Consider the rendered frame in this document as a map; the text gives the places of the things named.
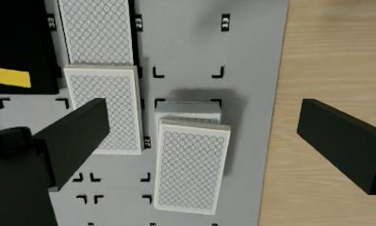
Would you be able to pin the black plate lid with yellow label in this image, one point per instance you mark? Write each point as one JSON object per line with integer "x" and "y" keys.
{"x": 26, "y": 67}

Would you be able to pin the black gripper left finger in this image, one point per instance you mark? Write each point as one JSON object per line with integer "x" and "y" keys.
{"x": 55, "y": 153}

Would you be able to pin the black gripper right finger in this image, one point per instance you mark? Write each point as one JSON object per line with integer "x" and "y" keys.
{"x": 345, "y": 141}

